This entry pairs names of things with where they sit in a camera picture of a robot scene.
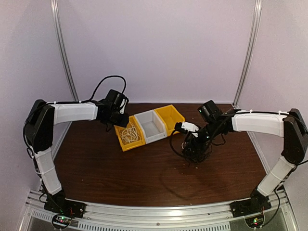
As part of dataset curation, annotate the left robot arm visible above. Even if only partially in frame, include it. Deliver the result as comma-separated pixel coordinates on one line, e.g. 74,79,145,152
23,90,129,214

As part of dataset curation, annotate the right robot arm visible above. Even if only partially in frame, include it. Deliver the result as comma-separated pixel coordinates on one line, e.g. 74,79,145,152
181,100,308,213

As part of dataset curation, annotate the aluminium frame post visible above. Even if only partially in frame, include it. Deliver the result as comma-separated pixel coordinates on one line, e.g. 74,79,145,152
232,0,262,108
50,0,79,101

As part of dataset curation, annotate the round controller board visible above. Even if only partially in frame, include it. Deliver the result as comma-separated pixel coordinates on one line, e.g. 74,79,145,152
245,215,265,229
51,214,72,229

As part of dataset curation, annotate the white plastic bin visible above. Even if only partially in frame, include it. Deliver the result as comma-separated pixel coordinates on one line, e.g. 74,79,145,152
134,110,167,144

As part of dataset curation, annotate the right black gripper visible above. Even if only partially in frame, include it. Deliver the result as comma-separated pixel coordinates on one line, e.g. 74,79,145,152
182,120,223,154

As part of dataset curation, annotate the left aluminium frame post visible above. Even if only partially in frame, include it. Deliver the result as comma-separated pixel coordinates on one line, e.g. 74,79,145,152
50,0,79,101

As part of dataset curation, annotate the right yellow plastic bin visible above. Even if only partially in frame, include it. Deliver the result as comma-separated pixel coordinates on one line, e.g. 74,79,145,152
154,104,185,136

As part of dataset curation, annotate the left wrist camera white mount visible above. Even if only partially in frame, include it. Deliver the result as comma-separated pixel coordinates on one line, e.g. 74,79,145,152
119,97,129,114

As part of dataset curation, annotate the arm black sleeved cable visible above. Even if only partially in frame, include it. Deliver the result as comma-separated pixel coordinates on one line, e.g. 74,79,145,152
86,75,127,104
168,129,227,159

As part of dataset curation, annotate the right round controller board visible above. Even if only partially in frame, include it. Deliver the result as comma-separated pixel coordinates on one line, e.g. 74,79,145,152
245,215,265,229

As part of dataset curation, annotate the front aluminium rail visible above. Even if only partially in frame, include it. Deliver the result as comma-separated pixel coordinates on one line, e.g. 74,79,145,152
17,190,299,231

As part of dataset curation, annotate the thick white cable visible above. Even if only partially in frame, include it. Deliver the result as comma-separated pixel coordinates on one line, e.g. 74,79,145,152
119,122,141,145

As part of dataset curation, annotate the right aluminium frame post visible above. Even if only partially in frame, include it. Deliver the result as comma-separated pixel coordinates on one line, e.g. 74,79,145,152
232,0,262,108

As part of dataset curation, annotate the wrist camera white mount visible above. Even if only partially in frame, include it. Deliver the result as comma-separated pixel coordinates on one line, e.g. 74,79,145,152
174,122,199,137
119,97,129,114

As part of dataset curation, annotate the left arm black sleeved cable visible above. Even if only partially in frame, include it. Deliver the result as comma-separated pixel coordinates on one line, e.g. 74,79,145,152
86,75,127,104

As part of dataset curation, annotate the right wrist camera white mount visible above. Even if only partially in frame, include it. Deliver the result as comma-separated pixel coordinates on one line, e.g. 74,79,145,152
174,122,199,137

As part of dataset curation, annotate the right arm black sleeved cable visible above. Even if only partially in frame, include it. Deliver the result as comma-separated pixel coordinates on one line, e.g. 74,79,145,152
168,129,227,159

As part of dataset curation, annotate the left round controller board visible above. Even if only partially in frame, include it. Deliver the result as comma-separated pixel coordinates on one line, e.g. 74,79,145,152
51,214,72,229

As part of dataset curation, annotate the yellow plastic bin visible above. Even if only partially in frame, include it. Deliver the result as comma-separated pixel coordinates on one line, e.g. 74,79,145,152
114,115,146,152
154,104,185,136

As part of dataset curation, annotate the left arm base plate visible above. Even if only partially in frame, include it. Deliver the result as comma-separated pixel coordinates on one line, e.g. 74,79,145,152
44,199,86,218

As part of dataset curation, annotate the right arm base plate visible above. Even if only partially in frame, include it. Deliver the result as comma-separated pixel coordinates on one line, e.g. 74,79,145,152
230,198,271,218

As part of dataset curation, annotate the left yellow plastic bin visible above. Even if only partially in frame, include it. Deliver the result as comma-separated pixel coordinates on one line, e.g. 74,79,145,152
114,115,146,152

